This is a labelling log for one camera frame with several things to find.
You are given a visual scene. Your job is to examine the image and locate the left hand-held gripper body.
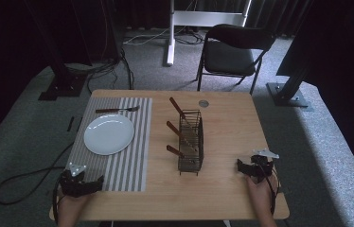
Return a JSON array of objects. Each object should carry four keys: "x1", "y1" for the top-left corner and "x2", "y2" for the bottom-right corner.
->
[{"x1": 59, "y1": 162, "x2": 88, "y2": 199}]

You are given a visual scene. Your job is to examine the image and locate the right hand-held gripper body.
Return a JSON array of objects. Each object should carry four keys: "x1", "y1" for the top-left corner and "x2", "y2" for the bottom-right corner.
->
[{"x1": 250, "y1": 148, "x2": 280, "y2": 183}]

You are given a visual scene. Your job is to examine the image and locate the person's left hand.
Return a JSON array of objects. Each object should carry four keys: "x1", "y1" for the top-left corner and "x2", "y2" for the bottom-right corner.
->
[{"x1": 57, "y1": 192, "x2": 92, "y2": 225}]

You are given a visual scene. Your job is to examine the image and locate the person's right hand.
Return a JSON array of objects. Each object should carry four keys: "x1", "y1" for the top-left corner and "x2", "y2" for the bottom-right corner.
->
[{"x1": 245, "y1": 173, "x2": 279, "y2": 220}]

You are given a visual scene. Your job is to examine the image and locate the grey striped placemat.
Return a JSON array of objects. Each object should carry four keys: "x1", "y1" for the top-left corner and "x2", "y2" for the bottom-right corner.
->
[{"x1": 65, "y1": 96, "x2": 153, "y2": 193}]

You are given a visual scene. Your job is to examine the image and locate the white round plate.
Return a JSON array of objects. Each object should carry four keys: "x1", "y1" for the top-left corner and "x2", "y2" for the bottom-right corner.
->
[{"x1": 83, "y1": 113, "x2": 135, "y2": 156}]

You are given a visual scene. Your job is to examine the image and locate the black metal stand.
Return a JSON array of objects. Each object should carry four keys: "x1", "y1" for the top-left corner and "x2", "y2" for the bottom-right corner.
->
[{"x1": 23, "y1": 0, "x2": 88, "y2": 102}]

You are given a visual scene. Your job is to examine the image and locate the black folding chair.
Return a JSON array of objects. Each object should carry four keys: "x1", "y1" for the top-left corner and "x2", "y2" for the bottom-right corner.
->
[{"x1": 195, "y1": 23, "x2": 277, "y2": 96}]

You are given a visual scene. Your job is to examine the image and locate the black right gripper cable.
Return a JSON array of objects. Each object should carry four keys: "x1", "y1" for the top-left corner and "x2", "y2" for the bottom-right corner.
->
[{"x1": 257, "y1": 161, "x2": 281, "y2": 216}]

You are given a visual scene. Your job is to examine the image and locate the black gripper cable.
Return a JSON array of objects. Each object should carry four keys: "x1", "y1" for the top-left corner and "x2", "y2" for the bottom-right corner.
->
[
  {"x1": 0, "y1": 141, "x2": 76, "y2": 221},
  {"x1": 257, "y1": 161, "x2": 281, "y2": 216}
]

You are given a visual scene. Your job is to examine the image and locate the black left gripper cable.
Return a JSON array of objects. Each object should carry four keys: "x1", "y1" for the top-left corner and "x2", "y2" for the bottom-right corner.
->
[{"x1": 0, "y1": 141, "x2": 76, "y2": 221}]

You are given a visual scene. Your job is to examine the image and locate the black wire cutlery basket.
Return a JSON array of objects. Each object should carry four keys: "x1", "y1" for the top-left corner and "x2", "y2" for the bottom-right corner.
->
[{"x1": 177, "y1": 109, "x2": 205, "y2": 177}]

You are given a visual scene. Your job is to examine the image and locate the wooden-handled cutlery piece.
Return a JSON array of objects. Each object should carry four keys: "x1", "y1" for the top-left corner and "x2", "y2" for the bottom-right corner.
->
[
  {"x1": 166, "y1": 120, "x2": 199, "y2": 153},
  {"x1": 168, "y1": 96, "x2": 200, "y2": 135},
  {"x1": 166, "y1": 145, "x2": 197, "y2": 165}
]

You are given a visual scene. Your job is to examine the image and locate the wooden-handled fork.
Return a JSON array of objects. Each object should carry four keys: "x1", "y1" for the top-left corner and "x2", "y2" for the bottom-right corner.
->
[{"x1": 95, "y1": 105, "x2": 141, "y2": 114}]

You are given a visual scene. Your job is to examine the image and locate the black stand with base plate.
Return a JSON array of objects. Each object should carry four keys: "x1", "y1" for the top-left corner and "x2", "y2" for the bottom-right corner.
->
[{"x1": 265, "y1": 61, "x2": 313, "y2": 112}]

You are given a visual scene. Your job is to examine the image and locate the bundle of black floor cables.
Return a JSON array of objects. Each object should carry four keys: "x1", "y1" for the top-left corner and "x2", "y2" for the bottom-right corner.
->
[{"x1": 64, "y1": 46, "x2": 135, "y2": 95}]

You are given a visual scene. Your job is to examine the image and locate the white desk frame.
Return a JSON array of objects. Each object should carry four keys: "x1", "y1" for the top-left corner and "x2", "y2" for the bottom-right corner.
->
[{"x1": 165, "y1": 0, "x2": 253, "y2": 67}]

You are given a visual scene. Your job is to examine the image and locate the light floor cables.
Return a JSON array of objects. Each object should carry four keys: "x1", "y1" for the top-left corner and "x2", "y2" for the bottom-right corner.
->
[{"x1": 122, "y1": 26, "x2": 205, "y2": 47}]

